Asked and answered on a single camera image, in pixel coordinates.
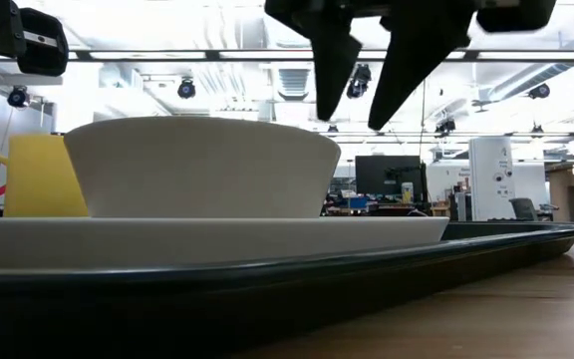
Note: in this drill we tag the white deep bowl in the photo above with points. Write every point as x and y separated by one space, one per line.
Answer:
202 169

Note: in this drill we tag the black computer monitor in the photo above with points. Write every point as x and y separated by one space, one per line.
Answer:
386 174

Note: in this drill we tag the black ceiling spotlight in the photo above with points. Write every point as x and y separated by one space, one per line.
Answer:
186 89
18 97
537 130
445 127
539 91
359 84
332 129

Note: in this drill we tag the yellow plastic cup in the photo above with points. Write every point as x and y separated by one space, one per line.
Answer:
38 179

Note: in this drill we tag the ceiling air vent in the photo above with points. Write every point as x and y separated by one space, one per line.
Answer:
293 82

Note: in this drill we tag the white round plate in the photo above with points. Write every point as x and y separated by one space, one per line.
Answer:
192 242

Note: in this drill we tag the blue storage box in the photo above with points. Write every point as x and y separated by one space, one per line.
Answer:
358 203

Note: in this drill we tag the black serving tray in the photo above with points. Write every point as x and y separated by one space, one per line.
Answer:
217 299

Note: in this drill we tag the white yellow bottle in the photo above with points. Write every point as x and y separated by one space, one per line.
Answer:
406 193

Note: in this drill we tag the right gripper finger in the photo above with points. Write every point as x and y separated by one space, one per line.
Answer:
334 65
416 55

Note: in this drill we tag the dark grey swivel chair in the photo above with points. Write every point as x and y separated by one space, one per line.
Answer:
522 209

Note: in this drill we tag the white kiosk pillar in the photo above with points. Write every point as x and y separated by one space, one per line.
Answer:
486 169

